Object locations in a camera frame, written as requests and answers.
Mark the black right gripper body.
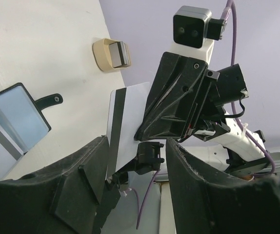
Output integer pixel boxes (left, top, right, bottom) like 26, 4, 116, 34
179, 64, 248, 143

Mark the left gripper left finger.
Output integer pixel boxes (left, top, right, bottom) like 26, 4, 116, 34
0, 136, 109, 234

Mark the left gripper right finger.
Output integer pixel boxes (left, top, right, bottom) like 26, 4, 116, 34
165, 137, 280, 234

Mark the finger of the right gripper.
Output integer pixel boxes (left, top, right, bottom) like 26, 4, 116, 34
134, 52, 208, 141

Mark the white card with black stripe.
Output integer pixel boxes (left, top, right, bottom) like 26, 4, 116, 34
106, 82, 151, 178

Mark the black leather card holder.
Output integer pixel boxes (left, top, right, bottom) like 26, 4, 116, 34
0, 83, 63, 181

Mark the black looped wrist cable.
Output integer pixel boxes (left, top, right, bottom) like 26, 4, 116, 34
225, 97, 247, 120

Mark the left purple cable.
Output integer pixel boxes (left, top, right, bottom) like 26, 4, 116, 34
135, 169, 161, 230

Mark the purple cable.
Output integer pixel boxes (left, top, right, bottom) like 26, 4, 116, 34
135, 169, 161, 230
220, 0, 276, 174

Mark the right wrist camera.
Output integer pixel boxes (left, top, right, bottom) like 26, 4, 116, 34
173, 5, 228, 60

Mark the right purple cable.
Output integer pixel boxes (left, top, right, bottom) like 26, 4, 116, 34
220, 0, 276, 174

